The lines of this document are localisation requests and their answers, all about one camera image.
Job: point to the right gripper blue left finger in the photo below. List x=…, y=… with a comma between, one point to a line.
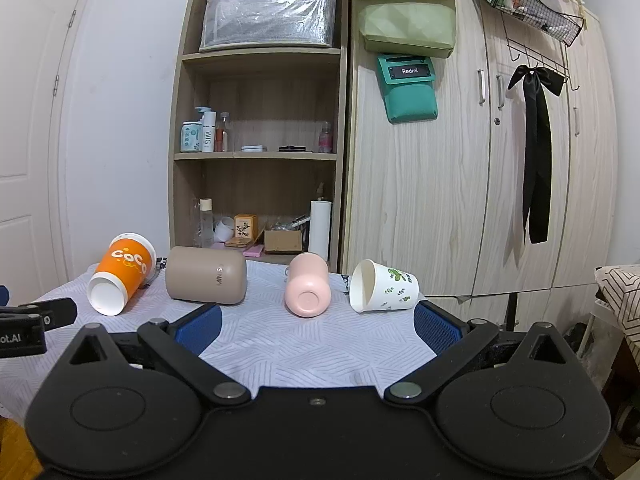
x=178, y=346

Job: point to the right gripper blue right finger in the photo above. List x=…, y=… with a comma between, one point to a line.
x=457, y=345

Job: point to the pink cup with grey rim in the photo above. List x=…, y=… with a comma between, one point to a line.
x=307, y=291

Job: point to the orange coco paper cup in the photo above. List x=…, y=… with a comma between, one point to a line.
x=128, y=263

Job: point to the white cactus paper cup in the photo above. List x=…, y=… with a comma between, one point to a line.
x=374, y=287

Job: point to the beige tumbler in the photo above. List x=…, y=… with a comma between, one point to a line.
x=206, y=275

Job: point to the clear plastic bottle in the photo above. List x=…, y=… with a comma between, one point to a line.
x=206, y=223

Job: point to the white mug on shelf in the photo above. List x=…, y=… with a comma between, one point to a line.
x=224, y=230

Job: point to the pink notepad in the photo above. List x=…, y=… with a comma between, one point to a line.
x=254, y=252

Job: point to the small wooden box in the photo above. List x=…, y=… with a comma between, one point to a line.
x=246, y=226

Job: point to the small cardboard box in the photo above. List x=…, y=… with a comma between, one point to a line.
x=283, y=242

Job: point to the white paper towel roll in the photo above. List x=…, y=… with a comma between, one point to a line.
x=319, y=228

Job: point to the light wood wardrobe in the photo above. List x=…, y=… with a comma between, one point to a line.
x=442, y=198

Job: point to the wooden open bookshelf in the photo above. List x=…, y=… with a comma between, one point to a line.
x=278, y=98

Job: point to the light blue can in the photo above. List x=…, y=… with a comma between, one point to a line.
x=191, y=137

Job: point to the red slim bottle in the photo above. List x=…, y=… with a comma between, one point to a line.
x=222, y=141

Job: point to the white spray bottle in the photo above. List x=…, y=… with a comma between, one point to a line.
x=208, y=122

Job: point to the pink small bottle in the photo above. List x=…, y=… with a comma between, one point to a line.
x=325, y=142

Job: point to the black ribbon bow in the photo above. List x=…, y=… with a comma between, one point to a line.
x=537, y=180

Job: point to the white door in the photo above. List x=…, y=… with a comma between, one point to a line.
x=37, y=39

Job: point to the green fabric bag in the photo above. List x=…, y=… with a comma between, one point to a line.
x=416, y=27

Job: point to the grey wrapped storage box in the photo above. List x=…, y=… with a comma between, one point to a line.
x=230, y=24

